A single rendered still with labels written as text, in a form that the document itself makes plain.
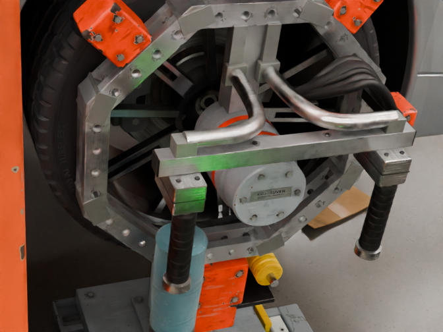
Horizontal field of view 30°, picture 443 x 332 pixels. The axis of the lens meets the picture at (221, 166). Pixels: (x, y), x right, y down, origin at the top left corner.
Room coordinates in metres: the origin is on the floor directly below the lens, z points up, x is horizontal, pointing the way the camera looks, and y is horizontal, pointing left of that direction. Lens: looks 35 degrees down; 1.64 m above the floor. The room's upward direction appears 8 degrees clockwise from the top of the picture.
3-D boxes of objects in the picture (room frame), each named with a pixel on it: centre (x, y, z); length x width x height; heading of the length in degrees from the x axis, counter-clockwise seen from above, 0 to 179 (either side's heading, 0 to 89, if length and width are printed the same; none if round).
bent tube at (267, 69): (1.16, -0.15, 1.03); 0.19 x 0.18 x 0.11; 25
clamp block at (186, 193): (0.97, 0.06, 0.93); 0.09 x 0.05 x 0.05; 25
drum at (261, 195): (1.16, -0.04, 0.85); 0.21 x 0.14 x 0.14; 25
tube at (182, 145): (1.07, 0.03, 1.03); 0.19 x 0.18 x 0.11; 25
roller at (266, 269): (1.37, -0.08, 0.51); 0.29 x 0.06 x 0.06; 25
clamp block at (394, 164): (1.11, -0.25, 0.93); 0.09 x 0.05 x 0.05; 25
